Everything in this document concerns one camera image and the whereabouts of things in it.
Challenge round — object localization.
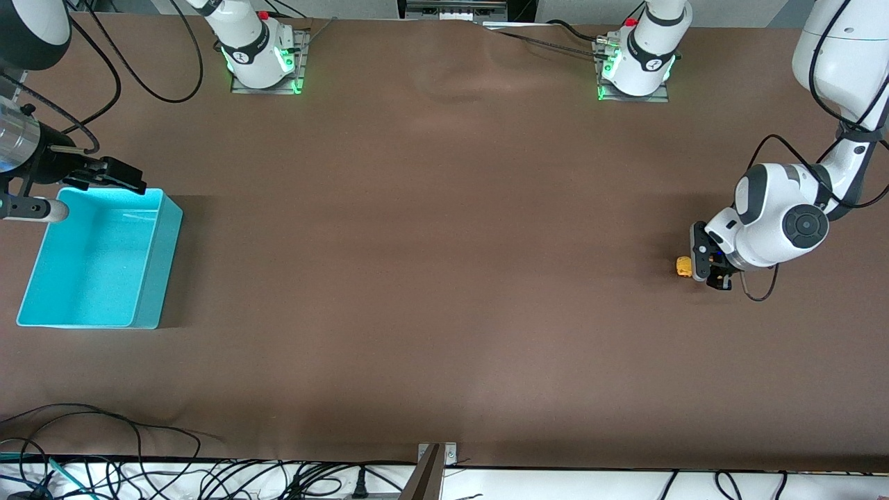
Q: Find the turquoise plastic bin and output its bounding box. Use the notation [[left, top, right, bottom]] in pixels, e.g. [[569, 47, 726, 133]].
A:
[[16, 187, 184, 330]]

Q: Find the brown table cover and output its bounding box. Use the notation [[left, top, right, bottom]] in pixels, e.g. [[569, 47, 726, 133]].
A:
[[0, 14, 889, 473]]

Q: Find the grey power strip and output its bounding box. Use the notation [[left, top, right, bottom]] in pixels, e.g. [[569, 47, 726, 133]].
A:
[[397, 0, 509, 22]]

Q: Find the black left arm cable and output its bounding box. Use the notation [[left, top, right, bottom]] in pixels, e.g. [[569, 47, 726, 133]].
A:
[[739, 0, 889, 302]]

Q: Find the black right arm loop cable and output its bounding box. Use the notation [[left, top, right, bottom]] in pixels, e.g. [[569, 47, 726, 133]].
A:
[[69, 0, 205, 104]]

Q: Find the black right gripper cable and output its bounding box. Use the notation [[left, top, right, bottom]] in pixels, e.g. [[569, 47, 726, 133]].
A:
[[0, 14, 123, 155]]

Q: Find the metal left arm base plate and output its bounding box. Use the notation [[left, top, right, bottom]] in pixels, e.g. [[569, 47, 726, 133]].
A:
[[596, 38, 671, 103]]

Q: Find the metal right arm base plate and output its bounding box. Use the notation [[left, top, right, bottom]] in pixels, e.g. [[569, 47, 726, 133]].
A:
[[231, 28, 310, 96]]

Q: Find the long black looped cable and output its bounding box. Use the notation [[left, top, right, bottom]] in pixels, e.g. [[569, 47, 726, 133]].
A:
[[0, 403, 224, 500]]

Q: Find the thick black base cable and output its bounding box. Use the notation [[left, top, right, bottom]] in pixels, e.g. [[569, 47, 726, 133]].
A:
[[547, 19, 613, 44]]

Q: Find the thin black base cable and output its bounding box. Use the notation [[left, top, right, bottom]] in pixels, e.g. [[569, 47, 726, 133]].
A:
[[486, 26, 606, 60]]

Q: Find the teal cable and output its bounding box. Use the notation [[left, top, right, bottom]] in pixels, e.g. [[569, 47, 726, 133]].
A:
[[0, 451, 94, 500]]

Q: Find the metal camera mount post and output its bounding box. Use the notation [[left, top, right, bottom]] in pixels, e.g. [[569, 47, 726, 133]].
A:
[[399, 442, 459, 500]]

